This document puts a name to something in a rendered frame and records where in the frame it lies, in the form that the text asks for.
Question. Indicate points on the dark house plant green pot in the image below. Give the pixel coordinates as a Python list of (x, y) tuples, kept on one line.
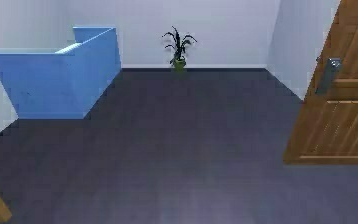
[(178, 50)]

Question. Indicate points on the brown wooden room door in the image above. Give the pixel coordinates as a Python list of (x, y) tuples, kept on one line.
[(340, 126)]

